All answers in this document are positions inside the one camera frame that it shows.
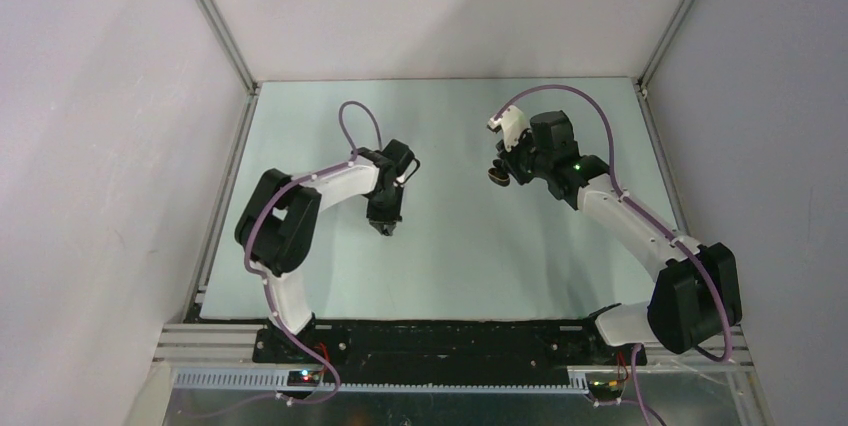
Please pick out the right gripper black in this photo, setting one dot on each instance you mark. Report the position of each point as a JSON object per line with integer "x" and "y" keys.
{"x": 510, "y": 158}

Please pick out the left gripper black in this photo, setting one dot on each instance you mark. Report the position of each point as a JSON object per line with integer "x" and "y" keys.
{"x": 386, "y": 221}

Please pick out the black earbud charging case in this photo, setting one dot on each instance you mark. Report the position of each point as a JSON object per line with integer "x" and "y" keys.
{"x": 499, "y": 176}

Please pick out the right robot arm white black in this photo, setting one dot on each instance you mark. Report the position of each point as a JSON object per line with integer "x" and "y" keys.
{"x": 696, "y": 292}

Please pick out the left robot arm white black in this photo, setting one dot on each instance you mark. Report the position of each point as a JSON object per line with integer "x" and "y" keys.
{"x": 277, "y": 226}

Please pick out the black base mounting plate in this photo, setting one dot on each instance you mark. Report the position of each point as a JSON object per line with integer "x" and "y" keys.
{"x": 469, "y": 353}

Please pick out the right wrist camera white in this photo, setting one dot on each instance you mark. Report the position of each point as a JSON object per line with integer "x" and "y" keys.
{"x": 512, "y": 123}

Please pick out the white cable duct strip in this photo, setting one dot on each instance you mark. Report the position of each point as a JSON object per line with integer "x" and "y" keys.
{"x": 279, "y": 381}

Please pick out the right corner aluminium post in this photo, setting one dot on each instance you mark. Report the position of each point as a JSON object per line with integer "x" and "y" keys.
{"x": 670, "y": 32}

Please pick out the corner aluminium post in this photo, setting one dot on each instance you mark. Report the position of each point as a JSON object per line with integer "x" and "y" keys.
{"x": 227, "y": 41}
{"x": 670, "y": 32}

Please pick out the aluminium frame rail front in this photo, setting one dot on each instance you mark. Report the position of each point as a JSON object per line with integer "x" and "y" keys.
{"x": 232, "y": 345}

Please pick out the left corner aluminium post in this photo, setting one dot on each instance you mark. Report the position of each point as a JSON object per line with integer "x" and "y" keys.
{"x": 227, "y": 41}

